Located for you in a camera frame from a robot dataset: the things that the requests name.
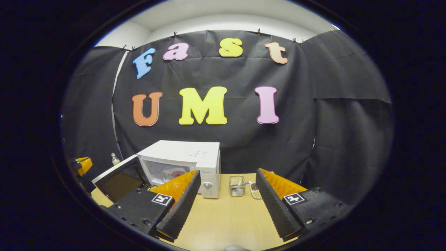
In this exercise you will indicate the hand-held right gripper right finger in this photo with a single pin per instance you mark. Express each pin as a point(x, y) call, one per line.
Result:
point(275, 205)

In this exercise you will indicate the white microwave oven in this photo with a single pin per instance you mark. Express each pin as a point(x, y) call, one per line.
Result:
point(181, 151)

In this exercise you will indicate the white divided bean tray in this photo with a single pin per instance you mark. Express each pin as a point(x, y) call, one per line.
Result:
point(254, 191)

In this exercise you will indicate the white square plate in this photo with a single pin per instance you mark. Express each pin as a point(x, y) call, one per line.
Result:
point(167, 174)

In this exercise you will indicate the green drink bottle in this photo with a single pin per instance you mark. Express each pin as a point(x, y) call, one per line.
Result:
point(115, 160)

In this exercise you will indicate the pink ham slice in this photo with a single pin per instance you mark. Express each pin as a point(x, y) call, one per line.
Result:
point(177, 174)

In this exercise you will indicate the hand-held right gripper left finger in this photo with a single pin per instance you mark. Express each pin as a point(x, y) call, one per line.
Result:
point(181, 209)

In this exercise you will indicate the ceiling light panel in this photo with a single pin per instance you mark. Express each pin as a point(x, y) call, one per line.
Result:
point(335, 27)

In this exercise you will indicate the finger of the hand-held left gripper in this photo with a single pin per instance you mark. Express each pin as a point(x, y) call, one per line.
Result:
point(84, 165)

